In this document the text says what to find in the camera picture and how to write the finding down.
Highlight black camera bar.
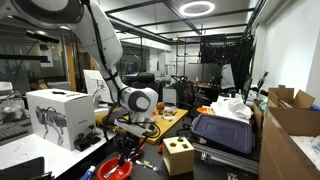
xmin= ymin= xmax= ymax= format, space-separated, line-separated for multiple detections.
xmin=25 ymin=29 xmax=61 ymax=45

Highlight light wooden table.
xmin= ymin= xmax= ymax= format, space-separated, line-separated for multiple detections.
xmin=94 ymin=106 xmax=189 ymax=145

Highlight blue and white tube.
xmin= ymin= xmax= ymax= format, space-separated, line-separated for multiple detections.
xmin=79 ymin=165 xmax=97 ymax=180

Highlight black laptop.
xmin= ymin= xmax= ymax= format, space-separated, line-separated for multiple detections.
xmin=0 ymin=156 xmax=46 ymax=180

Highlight laptop computer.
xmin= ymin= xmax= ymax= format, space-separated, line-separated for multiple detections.
xmin=241 ymin=75 xmax=254 ymax=102

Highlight black curtain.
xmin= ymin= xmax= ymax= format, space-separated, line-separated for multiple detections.
xmin=199 ymin=34 xmax=255 ymax=92

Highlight small open cardboard box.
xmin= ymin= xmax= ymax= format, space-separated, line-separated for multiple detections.
xmin=267 ymin=87 xmax=316 ymax=110

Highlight white poster board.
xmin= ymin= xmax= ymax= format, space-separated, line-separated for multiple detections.
xmin=82 ymin=69 xmax=114 ymax=105

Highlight clear plastic container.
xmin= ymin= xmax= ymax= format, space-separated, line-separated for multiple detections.
xmin=162 ymin=105 xmax=178 ymax=122

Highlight heap of white paper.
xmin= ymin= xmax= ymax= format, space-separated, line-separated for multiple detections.
xmin=209 ymin=93 xmax=254 ymax=124

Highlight plain silver fork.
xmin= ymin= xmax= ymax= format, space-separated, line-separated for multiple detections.
xmin=103 ymin=162 xmax=126 ymax=179

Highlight clear plastic bag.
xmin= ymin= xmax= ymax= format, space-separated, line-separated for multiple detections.
xmin=0 ymin=96 xmax=25 ymax=123

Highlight black ceiling truss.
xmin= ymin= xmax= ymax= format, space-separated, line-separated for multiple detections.
xmin=104 ymin=0 xmax=268 ymax=46

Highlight plain red bowl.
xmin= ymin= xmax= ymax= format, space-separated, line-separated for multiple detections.
xmin=96 ymin=157 xmax=134 ymax=180

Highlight navy storage bin lid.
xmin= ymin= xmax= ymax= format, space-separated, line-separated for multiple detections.
xmin=190 ymin=113 xmax=256 ymax=155

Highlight wooden shape sorter cube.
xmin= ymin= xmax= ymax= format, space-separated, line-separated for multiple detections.
xmin=162 ymin=135 xmax=196 ymax=177

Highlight dark keyboard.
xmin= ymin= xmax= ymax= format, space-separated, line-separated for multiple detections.
xmin=0 ymin=121 xmax=32 ymax=143

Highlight orange bowl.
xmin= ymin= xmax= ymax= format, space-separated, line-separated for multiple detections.
xmin=196 ymin=106 xmax=214 ymax=115

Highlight black office chair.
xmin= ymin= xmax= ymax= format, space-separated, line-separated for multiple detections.
xmin=172 ymin=81 xmax=198 ymax=118
xmin=133 ymin=72 xmax=161 ymax=96

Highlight black clamp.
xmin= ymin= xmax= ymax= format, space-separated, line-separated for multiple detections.
xmin=86 ymin=124 xmax=102 ymax=145
xmin=73 ymin=132 xmax=92 ymax=153

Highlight white box with robot dog print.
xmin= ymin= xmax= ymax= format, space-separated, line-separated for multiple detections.
xmin=25 ymin=88 xmax=97 ymax=152

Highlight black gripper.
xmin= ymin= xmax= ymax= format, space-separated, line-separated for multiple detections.
xmin=114 ymin=133 xmax=148 ymax=168

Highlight white work table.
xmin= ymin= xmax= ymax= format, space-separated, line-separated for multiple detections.
xmin=0 ymin=128 xmax=113 ymax=179

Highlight ring ceiling light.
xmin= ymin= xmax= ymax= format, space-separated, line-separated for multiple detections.
xmin=178 ymin=0 xmax=216 ymax=18

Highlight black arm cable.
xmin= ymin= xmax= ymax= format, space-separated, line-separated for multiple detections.
xmin=79 ymin=0 xmax=162 ymax=143

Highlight grey photo reflector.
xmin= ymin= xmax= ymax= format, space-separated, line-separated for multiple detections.
xmin=220 ymin=63 xmax=236 ymax=90

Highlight large cardboard box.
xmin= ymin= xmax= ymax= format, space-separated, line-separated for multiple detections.
xmin=259 ymin=106 xmax=320 ymax=180

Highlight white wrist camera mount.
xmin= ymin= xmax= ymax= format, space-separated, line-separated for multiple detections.
xmin=114 ymin=114 xmax=149 ymax=138

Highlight white plastic bag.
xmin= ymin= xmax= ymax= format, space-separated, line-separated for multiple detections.
xmin=289 ymin=134 xmax=320 ymax=163

